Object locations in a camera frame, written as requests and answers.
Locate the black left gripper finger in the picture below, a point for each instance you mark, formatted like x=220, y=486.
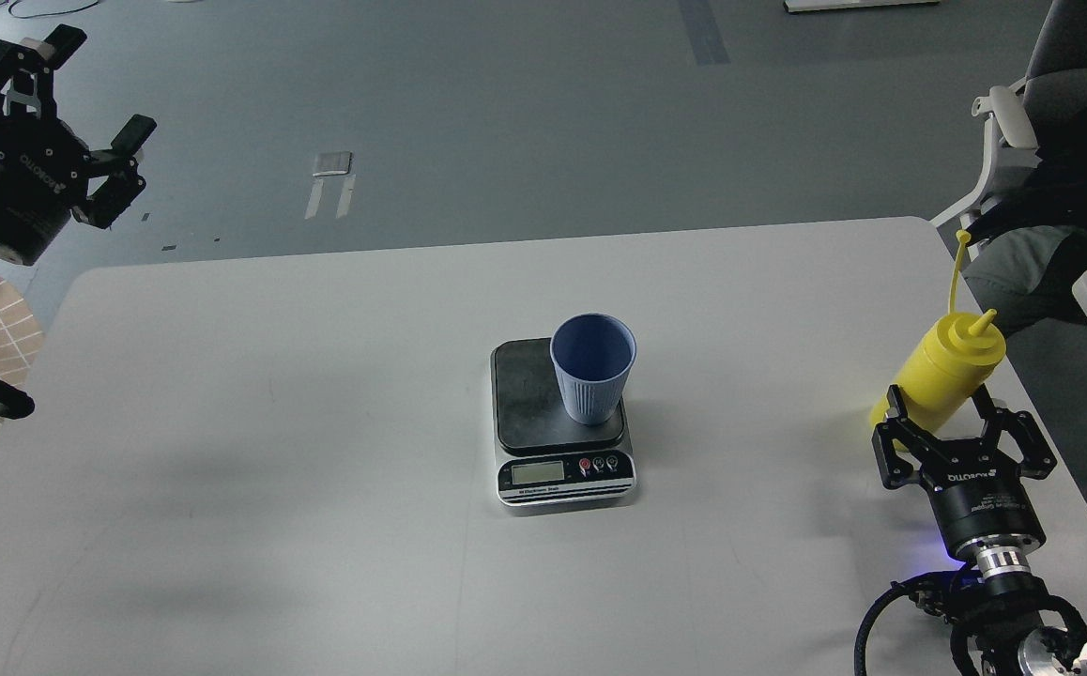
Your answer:
x=107, y=181
x=27, y=70

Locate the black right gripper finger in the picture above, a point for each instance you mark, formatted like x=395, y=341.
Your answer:
x=1037, y=459
x=906, y=453

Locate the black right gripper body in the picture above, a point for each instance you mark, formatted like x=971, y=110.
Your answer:
x=983, y=505

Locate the grey floor plate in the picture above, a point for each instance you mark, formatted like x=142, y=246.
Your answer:
x=333, y=164

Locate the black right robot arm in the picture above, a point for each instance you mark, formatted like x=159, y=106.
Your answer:
x=1003, y=618

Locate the grey office chair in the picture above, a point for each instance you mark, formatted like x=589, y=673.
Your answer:
x=1027, y=215

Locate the yellow squeeze bottle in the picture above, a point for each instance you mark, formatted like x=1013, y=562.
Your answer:
x=954, y=358

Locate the digital kitchen scale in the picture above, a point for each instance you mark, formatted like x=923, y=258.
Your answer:
x=544, y=460

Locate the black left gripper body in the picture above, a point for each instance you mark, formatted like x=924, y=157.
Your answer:
x=43, y=185

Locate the blue ribbed plastic cup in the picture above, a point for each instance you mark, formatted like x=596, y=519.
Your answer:
x=593, y=355

